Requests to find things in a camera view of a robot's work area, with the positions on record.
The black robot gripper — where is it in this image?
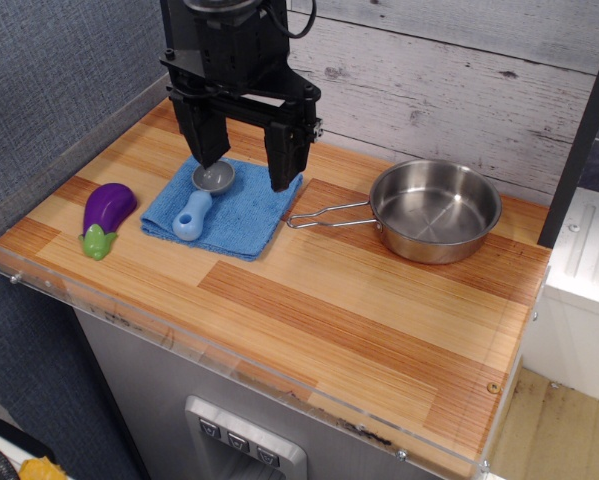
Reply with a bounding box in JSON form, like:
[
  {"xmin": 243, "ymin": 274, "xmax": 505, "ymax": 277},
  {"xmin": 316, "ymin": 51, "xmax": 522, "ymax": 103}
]
[{"xmin": 168, "ymin": 4, "xmax": 322, "ymax": 192}]

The blue and grey toy spoon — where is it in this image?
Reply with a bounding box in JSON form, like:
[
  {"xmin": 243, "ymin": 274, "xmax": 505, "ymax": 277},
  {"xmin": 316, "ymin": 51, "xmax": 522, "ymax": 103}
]
[{"xmin": 172, "ymin": 160, "xmax": 235, "ymax": 241}]

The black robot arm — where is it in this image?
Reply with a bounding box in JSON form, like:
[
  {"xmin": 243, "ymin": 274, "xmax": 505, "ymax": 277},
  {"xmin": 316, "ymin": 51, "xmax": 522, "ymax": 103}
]
[{"xmin": 160, "ymin": 0, "xmax": 322, "ymax": 192}]

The blue folded cloth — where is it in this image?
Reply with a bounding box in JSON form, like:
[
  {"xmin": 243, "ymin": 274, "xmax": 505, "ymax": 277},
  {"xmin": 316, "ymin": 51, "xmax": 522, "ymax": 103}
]
[{"xmin": 141, "ymin": 157, "xmax": 303, "ymax": 261}]

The purple toy eggplant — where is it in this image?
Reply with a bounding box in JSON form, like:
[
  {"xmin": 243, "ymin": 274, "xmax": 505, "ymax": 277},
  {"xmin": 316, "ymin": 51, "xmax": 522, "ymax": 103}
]
[{"xmin": 79, "ymin": 183, "xmax": 138, "ymax": 261}]

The stainless steel pan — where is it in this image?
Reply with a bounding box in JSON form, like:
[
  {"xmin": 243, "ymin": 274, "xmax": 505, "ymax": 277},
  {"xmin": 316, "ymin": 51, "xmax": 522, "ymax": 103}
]
[{"xmin": 286, "ymin": 160, "xmax": 503, "ymax": 265}]

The grey toy fridge cabinet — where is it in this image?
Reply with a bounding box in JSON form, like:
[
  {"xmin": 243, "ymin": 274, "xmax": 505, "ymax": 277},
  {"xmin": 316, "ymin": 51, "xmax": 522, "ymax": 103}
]
[{"xmin": 71, "ymin": 304, "xmax": 450, "ymax": 480}]

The silver dispenser button panel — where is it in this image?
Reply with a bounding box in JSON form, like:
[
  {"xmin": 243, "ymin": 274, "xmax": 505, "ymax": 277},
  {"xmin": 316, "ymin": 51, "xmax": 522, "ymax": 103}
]
[{"xmin": 185, "ymin": 395, "xmax": 308, "ymax": 480}]

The white toy sink unit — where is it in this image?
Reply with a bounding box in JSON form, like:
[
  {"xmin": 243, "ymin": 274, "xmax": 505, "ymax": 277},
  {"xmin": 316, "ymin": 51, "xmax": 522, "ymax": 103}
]
[{"xmin": 521, "ymin": 188, "xmax": 599, "ymax": 399}]

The yellow and black object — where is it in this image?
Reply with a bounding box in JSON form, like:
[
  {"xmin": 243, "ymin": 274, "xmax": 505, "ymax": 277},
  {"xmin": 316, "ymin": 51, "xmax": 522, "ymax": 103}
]
[{"xmin": 0, "ymin": 419, "xmax": 70, "ymax": 479}]

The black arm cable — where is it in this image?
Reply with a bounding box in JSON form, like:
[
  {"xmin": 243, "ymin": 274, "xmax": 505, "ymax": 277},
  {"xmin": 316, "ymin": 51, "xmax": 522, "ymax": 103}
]
[{"xmin": 266, "ymin": 0, "xmax": 319, "ymax": 40}]

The dark right vertical post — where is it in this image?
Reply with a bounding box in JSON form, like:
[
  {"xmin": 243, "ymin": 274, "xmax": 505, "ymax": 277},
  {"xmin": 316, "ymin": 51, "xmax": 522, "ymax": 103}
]
[{"xmin": 536, "ymin": 0, "xmax": 599, "ymax": 249}]

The clear acrylic guard rail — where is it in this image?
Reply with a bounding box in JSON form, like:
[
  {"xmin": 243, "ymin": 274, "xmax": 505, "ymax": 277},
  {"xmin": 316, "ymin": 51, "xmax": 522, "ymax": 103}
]
[{"xmin": 0, "ymin": 93, "xmax": 549, "ymax": 479}]

